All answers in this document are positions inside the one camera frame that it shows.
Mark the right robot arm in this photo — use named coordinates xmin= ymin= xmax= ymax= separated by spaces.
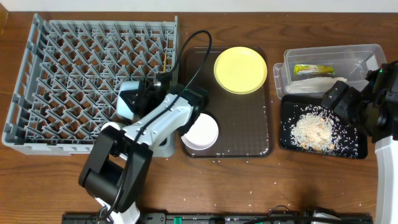
xmin=322 ymin=61 xmax=397 ymax=223

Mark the wooden chopstick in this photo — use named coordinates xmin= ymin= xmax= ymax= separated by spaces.
xmin=163 ymin=51 xmax=167 ymax=73

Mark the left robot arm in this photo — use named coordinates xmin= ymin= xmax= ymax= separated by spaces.
xmin=78 ymin=84 xmax=209 ymax=223

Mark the white bowl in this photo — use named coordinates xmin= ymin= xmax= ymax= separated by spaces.
xmin=181 ymin=113 xmax=219 ymax=151

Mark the grey dishwasher rack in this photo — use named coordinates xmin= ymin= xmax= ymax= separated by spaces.
xmin=1 ymin=15 xmax=180 ymax=156

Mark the light blue bowl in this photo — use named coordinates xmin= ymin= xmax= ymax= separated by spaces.
xmin=116 ymin=81 xmax=139 ymax=120

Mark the white napkin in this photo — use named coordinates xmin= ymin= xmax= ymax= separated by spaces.
xmin=285 ymin=77 xmax=347 ymax=94

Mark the dark brown serving tray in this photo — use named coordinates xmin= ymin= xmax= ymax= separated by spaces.
xmin=183 ymin=47 xmax=274 ymax=158

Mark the small white cup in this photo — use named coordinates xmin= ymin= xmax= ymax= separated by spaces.
xmin=101 ymin=121 xmax=126 ymax=132

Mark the green orange snack wrapper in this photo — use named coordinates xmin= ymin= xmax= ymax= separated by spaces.
xmin=294 ymin=64 xmax=334 ymax=75

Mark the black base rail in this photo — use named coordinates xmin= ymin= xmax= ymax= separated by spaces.
xmin=61 ymin=208 xmax=374 ymax=224

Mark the rice and shell pile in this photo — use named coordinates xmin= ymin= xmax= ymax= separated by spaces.
xmin=285 ymin=105 xmax=360 ymax=156

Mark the yellow plate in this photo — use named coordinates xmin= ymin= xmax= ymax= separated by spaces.
xmin=213 ymin=47 xmax=268 ymax=95

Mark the clear plastic bin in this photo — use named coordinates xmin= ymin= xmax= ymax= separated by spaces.
xmin=273 ymin=44 xmax=387 ymax=98

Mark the black rectangular tray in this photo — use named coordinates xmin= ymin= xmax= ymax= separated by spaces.
xmin=279 ymin=94 xmax=369 ymax=160

